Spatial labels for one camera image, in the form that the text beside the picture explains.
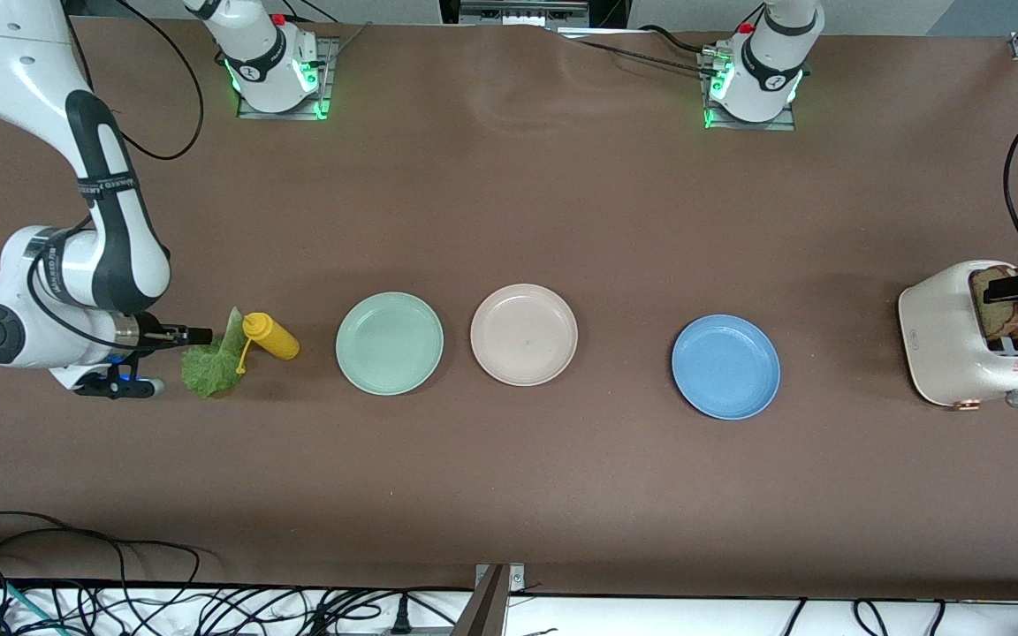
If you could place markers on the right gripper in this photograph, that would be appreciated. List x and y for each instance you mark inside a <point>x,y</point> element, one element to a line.
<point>158,333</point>

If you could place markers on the green lettuce leaf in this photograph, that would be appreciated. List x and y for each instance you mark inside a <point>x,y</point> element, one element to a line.
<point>208,371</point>

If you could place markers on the yellow mustard squeeze bottle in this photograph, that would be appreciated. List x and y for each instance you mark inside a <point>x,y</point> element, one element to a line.
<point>275,338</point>

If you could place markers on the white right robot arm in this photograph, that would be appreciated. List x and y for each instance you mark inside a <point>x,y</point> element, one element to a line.
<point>23,79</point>

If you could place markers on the mint green plate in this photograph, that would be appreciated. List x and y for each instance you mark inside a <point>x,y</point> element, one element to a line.
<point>390,344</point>

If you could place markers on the blue plate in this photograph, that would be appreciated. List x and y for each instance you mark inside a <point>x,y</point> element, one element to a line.
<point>725,367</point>

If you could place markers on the beige plate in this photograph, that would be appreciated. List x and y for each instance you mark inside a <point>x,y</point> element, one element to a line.
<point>524,336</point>

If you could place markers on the cream white toaster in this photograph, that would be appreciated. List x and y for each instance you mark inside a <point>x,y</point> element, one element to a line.
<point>942,336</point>

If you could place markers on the black power plug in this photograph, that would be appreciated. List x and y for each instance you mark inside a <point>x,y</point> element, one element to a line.
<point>400,618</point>

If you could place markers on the grey power strip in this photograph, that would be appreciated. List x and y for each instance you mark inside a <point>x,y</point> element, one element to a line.
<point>429,631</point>

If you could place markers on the silver black equipment box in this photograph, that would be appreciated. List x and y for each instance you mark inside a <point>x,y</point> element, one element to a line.
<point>522,13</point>

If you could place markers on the white lower shelf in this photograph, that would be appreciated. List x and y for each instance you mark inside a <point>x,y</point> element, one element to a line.
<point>650,618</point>

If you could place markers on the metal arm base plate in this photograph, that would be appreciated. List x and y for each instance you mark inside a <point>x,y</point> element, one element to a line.
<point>329,79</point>
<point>752,126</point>

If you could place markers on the grey metal bracket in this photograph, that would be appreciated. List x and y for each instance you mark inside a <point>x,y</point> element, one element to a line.
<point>491,609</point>

